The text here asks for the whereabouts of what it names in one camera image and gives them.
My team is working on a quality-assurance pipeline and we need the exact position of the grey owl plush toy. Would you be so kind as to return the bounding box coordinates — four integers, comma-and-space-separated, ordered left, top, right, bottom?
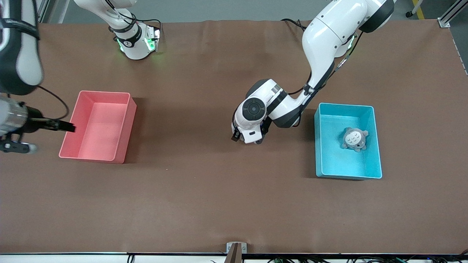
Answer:
342, 127, 369, 153

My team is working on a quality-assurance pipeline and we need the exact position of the pink plastic box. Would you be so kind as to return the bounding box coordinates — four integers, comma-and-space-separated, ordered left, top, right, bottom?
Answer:
58, 90, 137, 164

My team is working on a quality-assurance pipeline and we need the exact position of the blue plastic box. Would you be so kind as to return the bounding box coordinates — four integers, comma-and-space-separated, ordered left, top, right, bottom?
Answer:
314, 102, 383, 180

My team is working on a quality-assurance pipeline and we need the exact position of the brown table mat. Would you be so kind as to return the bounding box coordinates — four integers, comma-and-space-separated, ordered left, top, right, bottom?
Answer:
0, 19, 468, 254

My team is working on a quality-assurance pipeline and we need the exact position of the brown pole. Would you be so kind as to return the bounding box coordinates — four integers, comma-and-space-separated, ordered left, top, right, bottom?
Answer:
224, 243, 242, 263

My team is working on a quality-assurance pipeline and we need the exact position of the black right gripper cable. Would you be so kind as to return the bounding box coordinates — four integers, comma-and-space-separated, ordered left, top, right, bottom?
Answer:
37, 86, 70, 121

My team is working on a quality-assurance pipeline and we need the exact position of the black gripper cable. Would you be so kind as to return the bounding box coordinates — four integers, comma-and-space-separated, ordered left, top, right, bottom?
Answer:
288, 33, 362, 96
37, 86, 70, 121

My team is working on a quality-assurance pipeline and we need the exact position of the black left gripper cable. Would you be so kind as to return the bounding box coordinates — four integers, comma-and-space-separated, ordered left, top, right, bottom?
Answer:
288, 33, 362, 96

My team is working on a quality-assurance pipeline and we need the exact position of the aluminium frame post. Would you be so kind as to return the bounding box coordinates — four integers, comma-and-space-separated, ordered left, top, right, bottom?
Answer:
438, 0, 468, 28
37, 0, 52, 23

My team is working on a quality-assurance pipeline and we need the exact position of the grey metal bracket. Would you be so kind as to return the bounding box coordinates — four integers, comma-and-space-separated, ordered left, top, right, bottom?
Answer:
226, 242, 247, 254

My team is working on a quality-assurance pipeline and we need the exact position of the black left base cable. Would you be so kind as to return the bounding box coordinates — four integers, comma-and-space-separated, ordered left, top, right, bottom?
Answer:
281, 18, 311, 30

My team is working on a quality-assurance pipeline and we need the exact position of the black base cable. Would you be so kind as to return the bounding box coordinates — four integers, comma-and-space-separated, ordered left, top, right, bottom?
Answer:
281, 18, 311, 30
121, 11, 163, 37

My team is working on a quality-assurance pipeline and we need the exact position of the white table edge rail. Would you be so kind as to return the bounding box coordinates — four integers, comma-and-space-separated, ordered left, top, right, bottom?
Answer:
0, 252, 468, 263

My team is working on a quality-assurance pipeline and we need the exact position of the black right base cable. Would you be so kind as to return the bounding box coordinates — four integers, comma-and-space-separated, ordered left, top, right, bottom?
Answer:
121, 11, 163, 37

